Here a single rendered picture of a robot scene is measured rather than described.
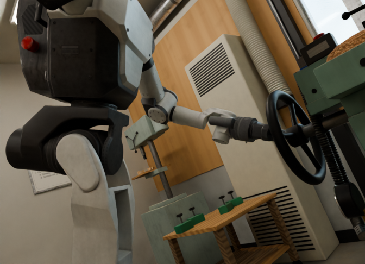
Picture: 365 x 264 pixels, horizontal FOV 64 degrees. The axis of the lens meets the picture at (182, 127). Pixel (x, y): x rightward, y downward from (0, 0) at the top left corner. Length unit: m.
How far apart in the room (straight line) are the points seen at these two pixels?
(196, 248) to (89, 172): 2.18
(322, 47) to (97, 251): 0.72
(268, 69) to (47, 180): 2.34
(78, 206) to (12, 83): 2.97
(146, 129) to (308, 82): 2.19
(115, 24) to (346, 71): 0.48
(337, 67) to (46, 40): 0.64
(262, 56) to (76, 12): 1.80
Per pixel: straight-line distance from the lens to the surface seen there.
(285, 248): 2.22
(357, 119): 0.64
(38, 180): 3.25
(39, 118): 0.80
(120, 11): 0.73
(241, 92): 2.32
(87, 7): 0.73
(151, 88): 1.10
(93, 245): 0.74
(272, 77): 2.31
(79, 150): 0.70
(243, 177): 2.44
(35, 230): 3.18
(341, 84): 0.57
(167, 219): 2.66
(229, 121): 1.05
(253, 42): 2.42
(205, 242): 2.86
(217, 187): 3.05
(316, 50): 0.82
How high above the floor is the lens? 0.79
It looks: 11 degrees up
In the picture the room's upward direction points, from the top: 21 degrees counter-clockwise
